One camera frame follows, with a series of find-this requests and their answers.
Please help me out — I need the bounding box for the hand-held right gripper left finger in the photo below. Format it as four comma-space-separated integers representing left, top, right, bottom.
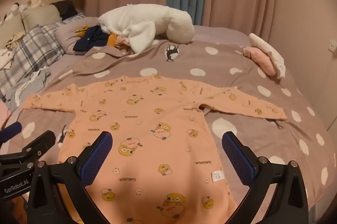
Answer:
28, 131, 114, 224

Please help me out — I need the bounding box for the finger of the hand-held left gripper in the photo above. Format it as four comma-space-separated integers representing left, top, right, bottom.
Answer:
0, 122, 22, 145
21, 130, 56, 164

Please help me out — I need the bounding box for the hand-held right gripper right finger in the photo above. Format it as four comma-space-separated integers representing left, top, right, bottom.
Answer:
222, 131, 309, 224

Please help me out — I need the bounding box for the orange printed baby garment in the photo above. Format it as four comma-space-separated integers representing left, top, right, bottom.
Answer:
21, 76, 288, 224

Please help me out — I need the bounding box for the cream clothes pile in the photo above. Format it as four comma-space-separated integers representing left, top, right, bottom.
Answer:
0, 32, 24, 69

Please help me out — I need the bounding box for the flat pink cloth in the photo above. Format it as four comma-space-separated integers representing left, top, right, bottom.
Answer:
0, 102, 12, 125

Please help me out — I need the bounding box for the grey-blue cloth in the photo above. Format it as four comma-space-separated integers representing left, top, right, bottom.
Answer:
5, 66, 52, 109

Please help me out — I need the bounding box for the plaid pillow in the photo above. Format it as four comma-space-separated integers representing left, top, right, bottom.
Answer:
0, 23, 66, 102

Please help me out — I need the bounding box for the beige pillow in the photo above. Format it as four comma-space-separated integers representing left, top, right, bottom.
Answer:
0, 14, 25, 48
21, 4, 62, 32

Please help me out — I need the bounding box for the grey pillow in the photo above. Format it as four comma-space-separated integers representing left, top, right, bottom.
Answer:
54, 16, 102, 55

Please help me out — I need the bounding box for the navy garment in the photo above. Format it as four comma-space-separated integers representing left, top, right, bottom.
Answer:
73, 25, 112, 52

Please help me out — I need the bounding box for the mauve polka dot blanket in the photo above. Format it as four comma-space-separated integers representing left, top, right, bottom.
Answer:
4, 40, 332, 214

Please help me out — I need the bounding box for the mustard garment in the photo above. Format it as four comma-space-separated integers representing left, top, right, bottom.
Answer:
107, 33, 119, 48

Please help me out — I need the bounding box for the small pink garment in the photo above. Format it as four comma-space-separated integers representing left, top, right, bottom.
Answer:
116, 35, 132, 49

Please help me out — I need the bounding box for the row of plush toys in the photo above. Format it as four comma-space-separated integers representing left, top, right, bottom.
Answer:
0, 0, 45, 25

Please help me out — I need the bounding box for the dark brown cushion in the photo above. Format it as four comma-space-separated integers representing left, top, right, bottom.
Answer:
50, 0, 79, 21

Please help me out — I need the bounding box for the white fleece garment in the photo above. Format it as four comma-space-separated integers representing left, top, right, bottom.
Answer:
97, 3, 195, 54

